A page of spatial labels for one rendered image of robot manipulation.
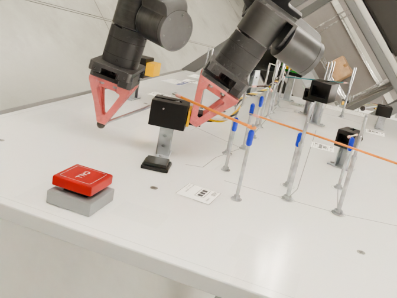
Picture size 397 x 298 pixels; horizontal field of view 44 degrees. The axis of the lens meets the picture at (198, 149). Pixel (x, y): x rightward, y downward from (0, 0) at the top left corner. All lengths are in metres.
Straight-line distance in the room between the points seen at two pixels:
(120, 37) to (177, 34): 0.09
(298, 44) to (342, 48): 7.57
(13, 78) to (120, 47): 1.75
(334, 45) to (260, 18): 7.62
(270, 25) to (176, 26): 0.14
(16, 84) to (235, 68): 1.82
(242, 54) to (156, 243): 0.32
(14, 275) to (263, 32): 0.54
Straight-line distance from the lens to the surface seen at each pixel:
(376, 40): 1.64
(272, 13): 0.72
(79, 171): 0.58
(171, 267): 0.49
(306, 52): 0.74
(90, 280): 0.97
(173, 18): 0.67
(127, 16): 0.73
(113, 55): 0.74
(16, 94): 2.41
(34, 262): 0.89
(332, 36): 8.34
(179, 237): 0.54
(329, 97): 1.22
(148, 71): 1.08
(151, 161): 0.72
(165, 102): 0.74
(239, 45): 0.72
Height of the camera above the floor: 1.43
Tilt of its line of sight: 23 degrees down
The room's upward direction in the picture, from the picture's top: 61 degrees clockwise
